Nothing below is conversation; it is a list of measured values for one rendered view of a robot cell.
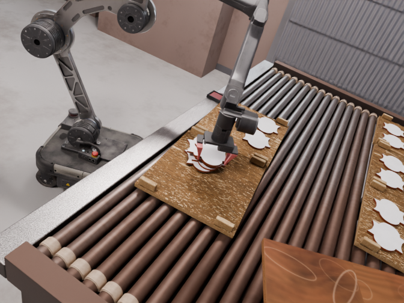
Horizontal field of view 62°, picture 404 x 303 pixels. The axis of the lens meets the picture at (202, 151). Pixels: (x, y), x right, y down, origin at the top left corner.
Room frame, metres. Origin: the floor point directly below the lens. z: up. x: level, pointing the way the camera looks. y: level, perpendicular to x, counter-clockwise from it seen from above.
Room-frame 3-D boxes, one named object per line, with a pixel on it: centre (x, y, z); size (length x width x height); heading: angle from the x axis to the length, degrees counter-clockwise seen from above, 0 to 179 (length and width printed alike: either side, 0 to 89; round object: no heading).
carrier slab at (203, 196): (0.94, -0.05, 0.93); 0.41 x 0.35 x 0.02; 167
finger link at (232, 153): (0.96, -0.08, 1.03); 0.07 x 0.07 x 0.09; 11
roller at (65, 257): (1.37, -0.05, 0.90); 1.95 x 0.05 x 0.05; 162
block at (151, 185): (0.78, 0.13, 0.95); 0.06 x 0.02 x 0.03; 77
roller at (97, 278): (1.34, -0.14, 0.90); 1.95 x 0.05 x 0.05; 162
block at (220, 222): (0.72, -0.13, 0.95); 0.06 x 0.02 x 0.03; 77
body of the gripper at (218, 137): (0.96, -0.04, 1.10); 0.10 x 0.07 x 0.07; 101
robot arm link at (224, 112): (0.96, -0.05, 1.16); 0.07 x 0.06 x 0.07; 96
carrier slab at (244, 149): (1.34, -0.15, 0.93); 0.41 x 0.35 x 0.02; 166
